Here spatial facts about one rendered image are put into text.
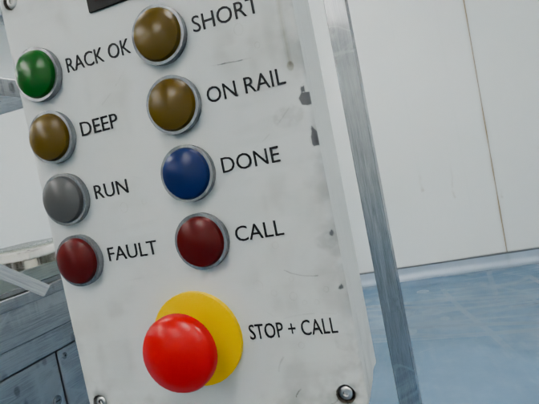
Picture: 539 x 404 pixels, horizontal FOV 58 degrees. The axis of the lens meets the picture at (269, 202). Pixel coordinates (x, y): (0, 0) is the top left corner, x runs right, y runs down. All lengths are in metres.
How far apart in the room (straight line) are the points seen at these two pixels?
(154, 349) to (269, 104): 0.13
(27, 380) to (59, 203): 0.96
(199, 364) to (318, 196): 0.10
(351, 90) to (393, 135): 2.52
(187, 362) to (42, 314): 0.95
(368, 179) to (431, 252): 2.65
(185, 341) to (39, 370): 1.02
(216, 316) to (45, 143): 0.14
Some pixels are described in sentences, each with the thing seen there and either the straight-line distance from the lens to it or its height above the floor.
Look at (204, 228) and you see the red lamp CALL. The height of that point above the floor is 1.00.
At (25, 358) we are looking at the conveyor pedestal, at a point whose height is 0.74.
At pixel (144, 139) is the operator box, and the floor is 1.05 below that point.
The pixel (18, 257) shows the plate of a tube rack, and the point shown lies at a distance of 1.22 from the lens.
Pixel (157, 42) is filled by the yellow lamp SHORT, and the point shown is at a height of 1.10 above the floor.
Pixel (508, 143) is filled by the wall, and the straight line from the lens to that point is 4.03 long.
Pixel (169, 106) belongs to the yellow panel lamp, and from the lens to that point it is 0.26.
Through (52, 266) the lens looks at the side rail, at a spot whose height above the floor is 0.91.
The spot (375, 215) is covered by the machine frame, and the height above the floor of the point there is 0.85.
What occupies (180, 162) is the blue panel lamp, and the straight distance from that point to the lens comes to 0.25.
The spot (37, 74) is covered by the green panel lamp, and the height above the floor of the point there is 1.10.
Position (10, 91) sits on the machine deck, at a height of 1.30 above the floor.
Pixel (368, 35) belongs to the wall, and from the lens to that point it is 4.02.
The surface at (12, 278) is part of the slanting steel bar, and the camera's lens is 1.02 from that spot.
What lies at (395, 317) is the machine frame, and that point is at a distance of 1.48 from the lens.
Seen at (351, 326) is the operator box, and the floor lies 0.94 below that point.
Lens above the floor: 1.02
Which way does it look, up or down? 3 degrees down
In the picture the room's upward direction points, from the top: 11 degrees counter-clockwise
